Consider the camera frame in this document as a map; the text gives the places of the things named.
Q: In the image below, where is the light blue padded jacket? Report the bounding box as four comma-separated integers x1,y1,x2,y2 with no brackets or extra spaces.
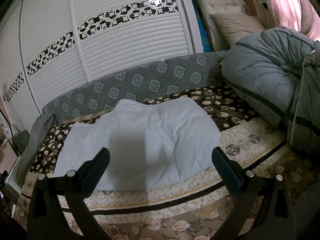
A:
54,98,221,191

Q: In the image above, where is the floral patterned bed blanket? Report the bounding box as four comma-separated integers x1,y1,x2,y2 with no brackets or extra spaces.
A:
14,82,319,239

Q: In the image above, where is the dark bag on floor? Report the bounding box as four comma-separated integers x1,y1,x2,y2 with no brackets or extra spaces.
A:
13,130,30,155

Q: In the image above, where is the grey-green rolled duvet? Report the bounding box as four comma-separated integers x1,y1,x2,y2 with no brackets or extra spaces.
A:
222,25,319,153

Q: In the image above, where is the beige pillow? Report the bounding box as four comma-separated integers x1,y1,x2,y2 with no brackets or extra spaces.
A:
211,13,266,47

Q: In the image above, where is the pink window curtain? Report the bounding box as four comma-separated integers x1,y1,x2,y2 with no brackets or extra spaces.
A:
266,0,319,41

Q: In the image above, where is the white louvered wardrobe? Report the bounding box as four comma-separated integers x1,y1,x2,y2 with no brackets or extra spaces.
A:
1,0,203,130

